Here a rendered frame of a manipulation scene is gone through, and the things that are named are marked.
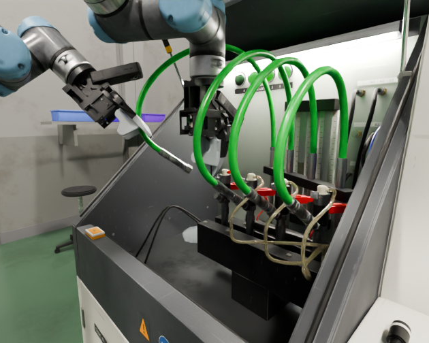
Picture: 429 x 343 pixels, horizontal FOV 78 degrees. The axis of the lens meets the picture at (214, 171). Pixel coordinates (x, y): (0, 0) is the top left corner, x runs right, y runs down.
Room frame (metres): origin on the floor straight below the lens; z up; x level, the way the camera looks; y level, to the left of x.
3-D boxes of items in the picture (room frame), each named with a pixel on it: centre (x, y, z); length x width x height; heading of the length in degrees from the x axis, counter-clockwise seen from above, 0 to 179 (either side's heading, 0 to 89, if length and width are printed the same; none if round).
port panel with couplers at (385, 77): (0.63, -0.38, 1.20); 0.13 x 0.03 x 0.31; 44
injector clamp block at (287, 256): (0.54, -0.11, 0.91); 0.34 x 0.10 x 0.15; 44
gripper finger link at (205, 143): (0.60, 0.03, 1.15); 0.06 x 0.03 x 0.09; 134
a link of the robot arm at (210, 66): (0.59, 0.01, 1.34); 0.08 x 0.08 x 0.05
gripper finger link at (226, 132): (0.59, -0.01, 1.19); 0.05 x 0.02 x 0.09; 44
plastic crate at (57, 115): (2.85, 1.50, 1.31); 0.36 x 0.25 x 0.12; 138
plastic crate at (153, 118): (3.58, 0.85, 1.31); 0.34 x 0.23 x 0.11; 138
